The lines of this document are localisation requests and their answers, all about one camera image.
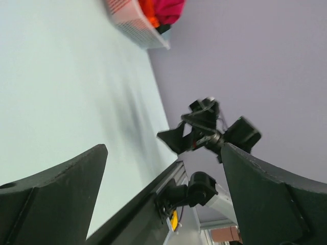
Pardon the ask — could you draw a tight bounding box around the black front mounting rail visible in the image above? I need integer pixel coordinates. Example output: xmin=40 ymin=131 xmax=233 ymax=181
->
xmin=86 ymin=161 xmax=185 ymax=245

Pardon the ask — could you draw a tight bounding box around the orange t-shirt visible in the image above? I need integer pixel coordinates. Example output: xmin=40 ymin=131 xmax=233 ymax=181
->
xmin=138 ymin=0 xmax=160 ymax=28

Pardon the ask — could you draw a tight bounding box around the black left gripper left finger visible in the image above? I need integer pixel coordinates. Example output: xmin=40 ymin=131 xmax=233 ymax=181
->
xmin=1 ymin=144 xmax=108 ymax=244

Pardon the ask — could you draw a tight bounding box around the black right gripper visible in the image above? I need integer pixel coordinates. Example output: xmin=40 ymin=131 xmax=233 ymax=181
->
xmin=157 ymin=97 xmax=226 ymax=154

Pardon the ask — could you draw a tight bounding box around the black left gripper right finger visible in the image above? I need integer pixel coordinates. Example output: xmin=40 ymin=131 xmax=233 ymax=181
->
xmin=221 ymin=144 xmax=326 ymax=244

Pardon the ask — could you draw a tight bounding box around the black t-shirt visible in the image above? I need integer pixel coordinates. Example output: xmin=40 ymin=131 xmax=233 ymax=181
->
xmin=156 ymin=24 xmax=171 ymax=35

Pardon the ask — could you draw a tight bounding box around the white perforated laundry basket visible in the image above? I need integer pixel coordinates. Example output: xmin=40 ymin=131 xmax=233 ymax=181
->
xmin=104 ymin=0 xmax=171 ymax=50

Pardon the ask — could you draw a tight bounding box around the magenta t-shirt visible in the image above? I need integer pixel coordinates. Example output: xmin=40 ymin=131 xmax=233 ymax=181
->
xmin=153 ymin=0 xmax=186 ymax=25

